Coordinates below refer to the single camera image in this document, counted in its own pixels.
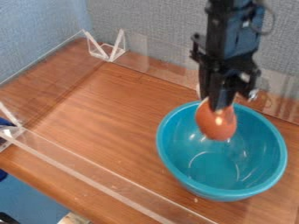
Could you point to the clear acrylic front barrier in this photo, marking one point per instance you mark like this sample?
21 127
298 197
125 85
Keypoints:
146 201

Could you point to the brown toy mushroom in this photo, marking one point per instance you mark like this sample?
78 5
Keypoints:
217 124

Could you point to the blue plastic bowl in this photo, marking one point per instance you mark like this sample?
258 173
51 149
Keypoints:
224 171

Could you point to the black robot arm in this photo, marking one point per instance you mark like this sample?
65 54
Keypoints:
236 8

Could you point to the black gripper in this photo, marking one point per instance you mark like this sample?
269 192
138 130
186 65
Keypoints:
225 53

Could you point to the clear acrylic corner bracket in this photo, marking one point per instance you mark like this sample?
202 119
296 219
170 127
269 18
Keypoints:
106 51

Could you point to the clear acrylic back barrier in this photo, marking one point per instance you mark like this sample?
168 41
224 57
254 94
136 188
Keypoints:
166 61

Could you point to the clear acrylic barrier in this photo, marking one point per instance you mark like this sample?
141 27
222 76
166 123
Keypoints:
146 201
166 61

